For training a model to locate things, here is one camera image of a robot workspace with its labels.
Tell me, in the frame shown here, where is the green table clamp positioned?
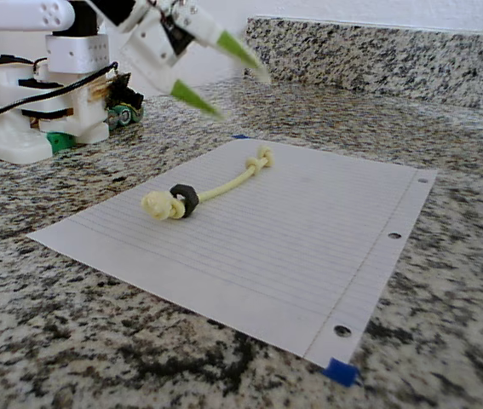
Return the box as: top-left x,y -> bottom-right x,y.
46,131 -> 77,155

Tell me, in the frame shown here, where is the motor control board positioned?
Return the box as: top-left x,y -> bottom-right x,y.
103,72 -> 145,131

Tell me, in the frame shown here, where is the black ring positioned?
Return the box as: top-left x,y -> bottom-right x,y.
168,182 -> 200,219

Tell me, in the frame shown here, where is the yellow knotted rope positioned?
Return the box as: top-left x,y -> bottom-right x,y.
141,146 -> 275,222

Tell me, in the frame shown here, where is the black motor cable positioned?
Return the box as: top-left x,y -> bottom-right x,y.
0,62 -> 118,118

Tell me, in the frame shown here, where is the lined white paper sheet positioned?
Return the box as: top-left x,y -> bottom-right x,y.
26,138 -> 439,368

